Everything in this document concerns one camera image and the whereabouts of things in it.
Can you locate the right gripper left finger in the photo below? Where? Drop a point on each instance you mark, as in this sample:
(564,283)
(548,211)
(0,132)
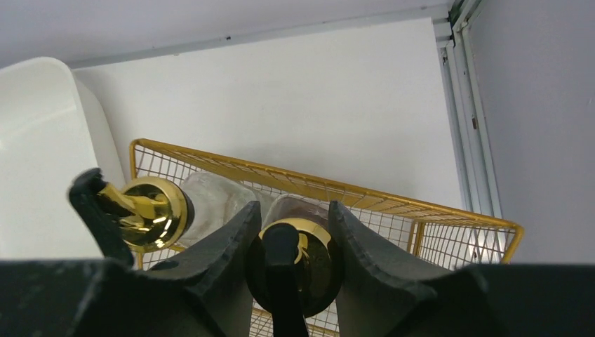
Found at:
(200,291)

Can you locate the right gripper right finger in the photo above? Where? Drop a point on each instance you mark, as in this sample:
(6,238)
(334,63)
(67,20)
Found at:
(387,291)

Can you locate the glass bottle with brown sauce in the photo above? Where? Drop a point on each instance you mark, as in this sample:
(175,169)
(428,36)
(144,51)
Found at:
(293,266)

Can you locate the clear glass oil bottle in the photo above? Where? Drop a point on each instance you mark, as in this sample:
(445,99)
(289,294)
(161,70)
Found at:
(152,213)

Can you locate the white rectangular tub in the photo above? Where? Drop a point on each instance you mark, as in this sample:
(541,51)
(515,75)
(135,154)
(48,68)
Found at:
(52,129)

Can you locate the gold wire basket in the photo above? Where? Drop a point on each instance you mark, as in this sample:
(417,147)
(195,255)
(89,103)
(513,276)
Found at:
(440,235)

